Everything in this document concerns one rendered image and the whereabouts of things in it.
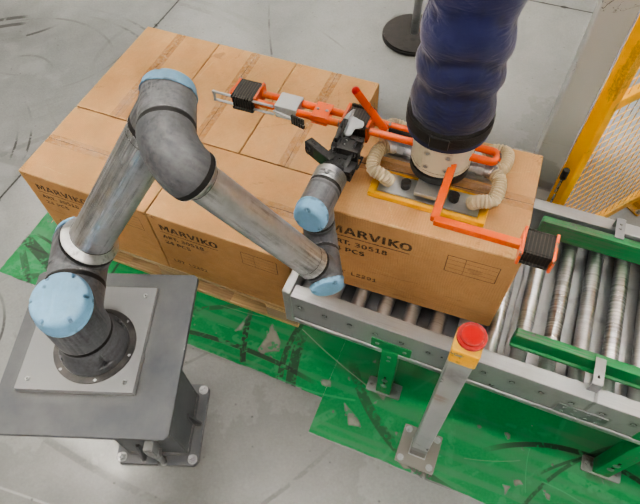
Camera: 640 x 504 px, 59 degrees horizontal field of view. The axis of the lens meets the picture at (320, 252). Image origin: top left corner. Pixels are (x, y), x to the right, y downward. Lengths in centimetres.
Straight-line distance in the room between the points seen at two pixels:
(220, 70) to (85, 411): 165
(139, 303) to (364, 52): 239
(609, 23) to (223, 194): 170
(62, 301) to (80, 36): 285
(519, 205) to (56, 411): 140
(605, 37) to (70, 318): 206
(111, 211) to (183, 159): 36
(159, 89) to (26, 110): 261
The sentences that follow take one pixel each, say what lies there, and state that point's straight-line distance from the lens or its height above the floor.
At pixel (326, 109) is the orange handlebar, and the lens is 168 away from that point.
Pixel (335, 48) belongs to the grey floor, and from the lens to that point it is 370.
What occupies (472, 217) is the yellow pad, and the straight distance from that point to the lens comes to 162.
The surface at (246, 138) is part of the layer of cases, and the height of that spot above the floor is 54.
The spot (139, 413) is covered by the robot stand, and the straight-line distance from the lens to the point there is 164.
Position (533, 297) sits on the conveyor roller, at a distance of 202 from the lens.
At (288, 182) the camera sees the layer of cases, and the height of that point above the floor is 54.
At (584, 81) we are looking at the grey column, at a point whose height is 68.
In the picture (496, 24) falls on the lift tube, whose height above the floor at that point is 152.
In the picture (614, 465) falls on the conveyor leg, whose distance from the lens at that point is 234.
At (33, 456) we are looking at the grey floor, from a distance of 258.
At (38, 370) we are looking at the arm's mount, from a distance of 177.
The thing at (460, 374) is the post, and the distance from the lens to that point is 149.
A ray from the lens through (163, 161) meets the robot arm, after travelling 110.
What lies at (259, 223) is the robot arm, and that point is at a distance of 124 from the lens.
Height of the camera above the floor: 224
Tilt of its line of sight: 57 degrees down
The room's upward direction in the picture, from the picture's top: 3 degrees counter-clockwise
